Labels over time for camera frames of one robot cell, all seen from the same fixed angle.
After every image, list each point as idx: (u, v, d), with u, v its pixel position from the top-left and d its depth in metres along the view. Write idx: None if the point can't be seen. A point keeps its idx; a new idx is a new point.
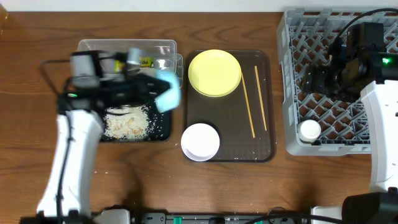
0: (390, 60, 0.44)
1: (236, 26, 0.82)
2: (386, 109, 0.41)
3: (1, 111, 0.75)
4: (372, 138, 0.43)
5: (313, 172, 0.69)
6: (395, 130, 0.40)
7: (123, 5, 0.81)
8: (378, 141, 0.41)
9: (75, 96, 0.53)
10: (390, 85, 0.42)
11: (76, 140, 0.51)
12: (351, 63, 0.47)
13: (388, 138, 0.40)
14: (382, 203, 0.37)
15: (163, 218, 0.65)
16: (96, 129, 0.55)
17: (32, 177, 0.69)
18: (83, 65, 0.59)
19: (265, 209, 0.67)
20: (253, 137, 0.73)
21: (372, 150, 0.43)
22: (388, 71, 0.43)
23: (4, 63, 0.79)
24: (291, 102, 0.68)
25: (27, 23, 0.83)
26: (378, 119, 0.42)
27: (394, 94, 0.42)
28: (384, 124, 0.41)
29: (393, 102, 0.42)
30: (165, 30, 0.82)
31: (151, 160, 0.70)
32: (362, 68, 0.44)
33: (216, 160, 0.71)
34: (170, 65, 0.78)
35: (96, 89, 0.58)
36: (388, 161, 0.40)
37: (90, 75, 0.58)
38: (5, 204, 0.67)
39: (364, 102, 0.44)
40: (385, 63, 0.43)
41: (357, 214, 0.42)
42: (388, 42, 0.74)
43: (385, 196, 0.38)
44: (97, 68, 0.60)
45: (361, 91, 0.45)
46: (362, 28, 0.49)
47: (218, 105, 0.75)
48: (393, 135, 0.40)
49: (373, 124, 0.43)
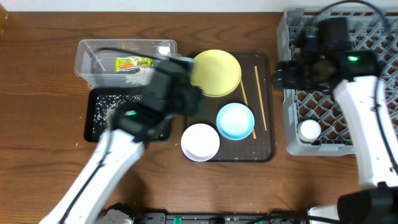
0: (358, 58, 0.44)
1: (236, 27, 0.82)
2: (360, 105, 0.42)
3: (2, 111, 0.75)
4: (354, 136, 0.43)
5: (312, 172, 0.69)
6: (371, 125, 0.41)
7: (123, 5, 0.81)
8: (359, 137, 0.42)
9: (133, 115, 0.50)
10: (360, 82, 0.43)
11: (111, 154, 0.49)
12: (320, 63, 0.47)
13: (367, 135, 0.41)
14: (374, 198, 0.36)
15: (163, 218, 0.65)
16: (130, 160, 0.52)
17: (32, 177, 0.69)
18: (159, 86, 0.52)
19: (265, 209, 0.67)
20: (253, 137, 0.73)
21: (356, 149, 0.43)
22: (357, 71, 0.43)
23: (4, 64, 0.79)
24: (291, 102, 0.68)
25: (27, 23, 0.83)
26: (355, 116, 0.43)
27: (366, 89, 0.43)
28: (360, 119, 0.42)
29: (367, 98, 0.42)
30: (165, 30, 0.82)
31: (151, 160, 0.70)
32: (332, 69, 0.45)
33: (216, 160, 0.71)
34: None
35: (153, 116, 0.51)
36: (372, 157, 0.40)
37: (161, 98, 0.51)
38: (5, 204, 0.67)
39: (339, 102, 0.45)
40: (354, 62, 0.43)
41: (352, 213, 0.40)
42: (388, 42, 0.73)
43: (374, 191, 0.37)
44: (173, 95, 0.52)
45: (334, 90, 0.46)
46: (327, 26, 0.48)
47: (217, 104, 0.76)
48: (371, 130, 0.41)
49: (352, 122, 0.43)
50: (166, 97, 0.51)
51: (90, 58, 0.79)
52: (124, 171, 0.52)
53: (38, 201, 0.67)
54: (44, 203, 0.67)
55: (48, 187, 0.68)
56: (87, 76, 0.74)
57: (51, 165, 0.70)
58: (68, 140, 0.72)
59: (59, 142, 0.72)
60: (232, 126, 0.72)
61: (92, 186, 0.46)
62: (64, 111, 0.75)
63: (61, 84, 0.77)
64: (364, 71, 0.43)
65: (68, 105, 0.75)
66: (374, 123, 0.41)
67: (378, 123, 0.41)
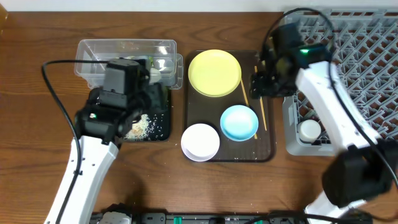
0: (308, 48, 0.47)
1: (236, 26, 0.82)
2: (320, 85, 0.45)
3: (2, 111, 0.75)
4: (322, 115, 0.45)
5: (312, 172, 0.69)
6: (332, 99, 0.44)
7: (123, 5, 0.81)
8: (324, 114, 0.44)
9: (96, 117, 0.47)
10: (315, 68, 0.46)
11: (86, 158, 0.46)
12: (278, 61, 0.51)
13: (331, 108, 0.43)
14: (346, 161, 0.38)
15: (163, 218, 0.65)
16: (108, 162, 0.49)
17: (32, 177, 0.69)
18: (115, 82, 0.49)
19: (265, 209, 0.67)
20: (255, 137, 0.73)
21: (326, 126, 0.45)
22: (310, 60, 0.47)
23: (4, 64, 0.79)
24: (291, 102, 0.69)
25: (27, 23, 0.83)
26: (317, 96, 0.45)
27: (321, 72, 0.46)
28: (321, 96, 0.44)
29: (323, 78, 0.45)
30: (165, 30, 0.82)
31: (151, 160, 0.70)
32: (289, 63, 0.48)
33: (216, 160, 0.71)
34: (170, 66, 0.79)
35: (119, 112, 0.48)
36: (339, 126, 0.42)
37: (121, 94, 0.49)
38: (5, 204, 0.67)
39: (304, 91, 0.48)
40: (306, 54, 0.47)
41: (334, 185, 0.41)
42: (388, 42, 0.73)
43: (345, 154, 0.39)
44: (134, 90, 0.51)
45: (296, 81, 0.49)
46: (280, 31, 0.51)
47: (218, 104, 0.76)
48: (333, 104, 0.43)
49: (317, 102, 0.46)
50: (126, 91, 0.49)
51: (91, 58, 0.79)
52: (104, 173, 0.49)
53: (38, 201, 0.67)
54: (44, 203, 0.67)
55: (48, 187, 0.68)
56: (87, 76, 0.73)
57: (51, 165, 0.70)
58: (68, 140, 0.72)
59: (59, 142, 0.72)
60: (235, 128, 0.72)
61: (75, 191, 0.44)
62: (65, 111, 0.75)
63: (61, 84, 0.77)
64: (315, 59, 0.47)
65: (68, 105, 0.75)
66: (334, 97, 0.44)
67: (337, 97, 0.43)
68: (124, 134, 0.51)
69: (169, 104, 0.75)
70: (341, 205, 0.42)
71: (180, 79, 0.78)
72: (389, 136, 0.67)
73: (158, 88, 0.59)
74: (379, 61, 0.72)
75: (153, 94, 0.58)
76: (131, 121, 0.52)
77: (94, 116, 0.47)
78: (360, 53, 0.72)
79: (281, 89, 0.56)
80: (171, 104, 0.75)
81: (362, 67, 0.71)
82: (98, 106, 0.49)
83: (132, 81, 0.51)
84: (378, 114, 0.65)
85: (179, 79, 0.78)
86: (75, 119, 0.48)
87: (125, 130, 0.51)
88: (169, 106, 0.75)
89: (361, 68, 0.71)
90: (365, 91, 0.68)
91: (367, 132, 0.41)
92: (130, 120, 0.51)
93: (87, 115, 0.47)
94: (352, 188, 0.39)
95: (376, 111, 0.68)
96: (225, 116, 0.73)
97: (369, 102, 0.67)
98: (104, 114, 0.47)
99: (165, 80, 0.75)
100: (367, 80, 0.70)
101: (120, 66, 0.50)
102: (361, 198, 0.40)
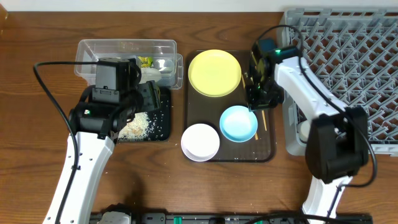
0: (280, 49, 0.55)
1: (236, 26, 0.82)
2: (291, 72, 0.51)
3: (2, 110, 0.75)
4: (298, 99, 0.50)
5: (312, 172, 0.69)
6: (303, 81, 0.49)
7: (123, 5, 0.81)
8: (299, 95, 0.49)
9: (91, 113, 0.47)
10: (287, 61, 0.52)
11: (83, 154, 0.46)
12: (260, 66, 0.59)
13: (302, 88, 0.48)
14: (319, 127, 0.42)
15: (163, 218, 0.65)
16: (106, 156, 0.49)
17: (32, 177, 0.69)
18: (107, 78, 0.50)
19: (265, 209, 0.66)
20: (256, 138, 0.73)
21: (302, 107, 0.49)
22: (283, 57, 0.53)
23: (4, 63, 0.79)
24: (291, 102, 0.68)
25: (27, 23, 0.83)
26: (291, 83, 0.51)
27: (293, 63, 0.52)
28: (295, 81, 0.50)
29: (294, 67, 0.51)
30: (165, 30, 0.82)
31: (151, 160, 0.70)
32: (267, 65, 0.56)
33: (216, 160, 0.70)
34: (170, 66, 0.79)
35: (112, 107, 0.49)
36: (310, 101, 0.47)
37: (114, 90, 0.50)
38: (4, 203, 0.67)
39: (282, 84, 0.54)
40: (278, 53, 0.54)
41: (314, 157, 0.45)
42: (388, 42, 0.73)
43: (318, 121, 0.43)
44: (125, 86, 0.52)
45: (275, 79, 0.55)
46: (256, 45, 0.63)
47: (218, 104, 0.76)
48: (303, 84, 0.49)
49: (292, 89, 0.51)
50: (119, 87, 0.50)
51: (90, 58, 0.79)
52: (102, 166, 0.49)
53: (38, 201, 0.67)
54: (43, 203, 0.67)
55: (48, 187, 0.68)
56: (86, 76, 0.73)
57: (51, 165, 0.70)
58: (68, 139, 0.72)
59: (58, 142, 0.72)
60: (234, 129, 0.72)
61: (74, 185, 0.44)
62: (64, 111, 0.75)
63: (61, 84, 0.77)
64: (287, 56, 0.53)
65: (68, 105, 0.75)
66: (303, 79, 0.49)
67: (306, 79, 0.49)
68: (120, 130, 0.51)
69: (169, 104, 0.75)
70: (325, 177, 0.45)
71: (180, 79, 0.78)
72: (389, 136, 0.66)
73: (150, 86, 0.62)
74: (379, 61, 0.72)
75: (145, 92, 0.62)
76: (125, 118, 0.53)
77: (89, 111, 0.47)
78: (360, 53, 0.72)
79: (269, 90, 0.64)
80: (171, 104, 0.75)
81: (362, 67, 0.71)
82: (92, 102, 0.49)
83: (124, 77, 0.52)
84: (377, 114, 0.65)
85: (179, 79, 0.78)
86: (69, 117, 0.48)
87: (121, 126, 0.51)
88: (169, 106, 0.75)
89: (361, 68, 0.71)
90: (365, 91, 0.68)
91: (336, 103, 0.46)
92: (124, 117, 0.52)
93: (81, 112, 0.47)
94: (328, 154, 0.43)
95: (376, 111, 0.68)
96: (226, 114, 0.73)
97: (369, 102, 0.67)
98: (98, 109, 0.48)
99: (164, 80, 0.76)
100: (367, 79, 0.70)
101: (111, 62, 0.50)
102: (340, 165, 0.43)
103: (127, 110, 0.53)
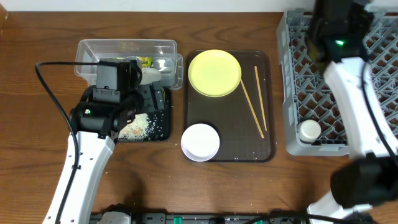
0: (344, 42, 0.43)
1: (236, 27, 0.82)
2: (347, 81, 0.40)
3: (2, 110, 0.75)
4: (344, 116, 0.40)
5: (312, 173, 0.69)
6: (359, 100, 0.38)
7: (123, 5, 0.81)
8: (347, 114, 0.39)
9: (91, 113, 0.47)
10: (347, 64, 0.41)
11: (84, 154, 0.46)
12: (313, 46, 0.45)
13: (355, 109, 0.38)
14: (362, 168, 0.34)
15: (163, 218, 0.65)
16: (106, 156, 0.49)
17: (32, 177, 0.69)
18: (109, 79, 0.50)
19: (265, 209, 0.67)
20: (262, 137, 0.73)
21: (347, 130, 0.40)
22: (344, 53, 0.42)
23: (4, 63, 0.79)
24: (291, 102, 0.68)
25: (28, 23, 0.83)
26: (344, 95, 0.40)
27: (352, 69, 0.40)
28: (349, 96, 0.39)
29: (354, 76, 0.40)
30: (165, 30, 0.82)
31: (151, 160, 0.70)
32: (321, 54, 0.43)
33: (216, 160, 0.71)
34: (170, 66, 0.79)
35: (112, 107, 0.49)
36: (360, 130, 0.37)
37: (115, 91, 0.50)
38: (5, 204, 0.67)
39: (330, 84, 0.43)
40: (340, 46, 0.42)
41: (344, 186, 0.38)
42: (388, 42, 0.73)
43: (364, 161, 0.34)
44: (127, 87, 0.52)
45: (324, 76, 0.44)
46: None
47: (218, 105, 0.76)
48: (359, 105, 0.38)
49: (343, 106, 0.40)
50: (120, 88, 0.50)
51: (91, 58, 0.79)
52: (102, 167, 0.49)
53: (38, 201, 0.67)
54: (44, 202, 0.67)
55: (48, 187, 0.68)
56: (86, 76, 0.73)
57: (51, 165, 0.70)
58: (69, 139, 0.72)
59: (59, 142, 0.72)
60: None
61: (74, 183, 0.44)
62: (65, 111, 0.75)
63: (61, 84, 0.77)
64: (349, 55, 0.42)
65: (68, 104, 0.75)
66: (361, 98, 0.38)
67: (365, 98, 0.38)
68: (120, 130, 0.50)
69: (169, 104, 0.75)
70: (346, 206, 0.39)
71: (180, 79, 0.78)
72: None
73: (150, 86, 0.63)
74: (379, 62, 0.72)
75: (145, 94, 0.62)
76: (126, 120, 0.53)
77: (89, 112, 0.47)
78: None
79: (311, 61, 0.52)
80: (171, 104, 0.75)
81: None
82: (92, 102, 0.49)
83: (124, 77, 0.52)
84: None
85: (179, 79, 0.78)
86: (69, 117, 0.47)
87: (122, 126, 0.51)
88: (169, 106, 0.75)
89: None
90: None
91: (390, 141, 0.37)
92: (125, 117, 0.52)
93: (81, 111, 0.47)
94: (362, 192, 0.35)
95: None
96: None
97: None
98: (99, 109, 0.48)
99: (165, 80, 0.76)
100: None
101: (112, 63, 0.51)
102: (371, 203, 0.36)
103: (128, 112, 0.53)
